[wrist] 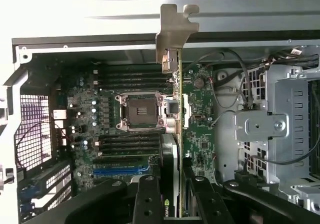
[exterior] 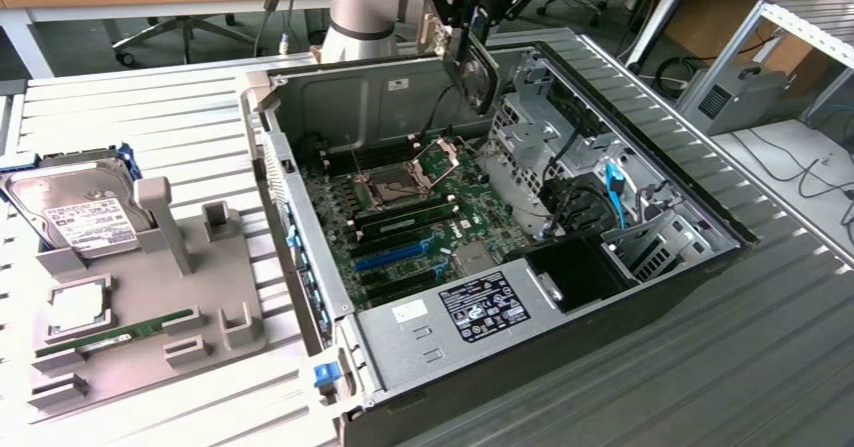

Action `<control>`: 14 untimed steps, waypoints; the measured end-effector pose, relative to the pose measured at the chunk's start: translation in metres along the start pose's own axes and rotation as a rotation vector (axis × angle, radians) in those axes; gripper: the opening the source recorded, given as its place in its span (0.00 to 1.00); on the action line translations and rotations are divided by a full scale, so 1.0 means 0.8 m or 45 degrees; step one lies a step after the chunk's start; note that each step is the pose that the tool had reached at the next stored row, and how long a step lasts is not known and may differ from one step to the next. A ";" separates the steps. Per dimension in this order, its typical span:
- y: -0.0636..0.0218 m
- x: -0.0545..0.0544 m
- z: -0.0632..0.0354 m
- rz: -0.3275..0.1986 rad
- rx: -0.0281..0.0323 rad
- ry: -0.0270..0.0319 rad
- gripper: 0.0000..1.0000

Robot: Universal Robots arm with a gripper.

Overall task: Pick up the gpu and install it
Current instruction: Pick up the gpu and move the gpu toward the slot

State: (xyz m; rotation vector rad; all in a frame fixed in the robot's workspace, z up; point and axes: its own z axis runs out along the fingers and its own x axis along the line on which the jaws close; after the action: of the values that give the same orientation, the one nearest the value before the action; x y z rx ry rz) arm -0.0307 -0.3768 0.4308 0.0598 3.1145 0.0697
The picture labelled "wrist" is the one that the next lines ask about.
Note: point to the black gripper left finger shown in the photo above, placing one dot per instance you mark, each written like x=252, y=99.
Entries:
x=147, y=204

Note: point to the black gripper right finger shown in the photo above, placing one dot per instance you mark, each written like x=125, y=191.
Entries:
x=212, y=204

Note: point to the blue expansion slot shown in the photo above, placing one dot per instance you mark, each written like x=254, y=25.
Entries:
x=115, y=171

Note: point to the green motherboard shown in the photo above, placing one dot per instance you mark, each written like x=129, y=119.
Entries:
x=200, y=143

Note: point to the metal CPU socket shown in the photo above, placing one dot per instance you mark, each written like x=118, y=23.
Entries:
x=140, y=111

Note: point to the round coin battery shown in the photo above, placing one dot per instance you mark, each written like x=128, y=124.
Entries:
x=199, y=82

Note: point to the metal disk bay cage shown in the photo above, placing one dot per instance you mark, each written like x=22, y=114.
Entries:
x=287, y=103

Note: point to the open PC case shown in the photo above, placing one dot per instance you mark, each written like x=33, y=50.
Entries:
x=75, y=49

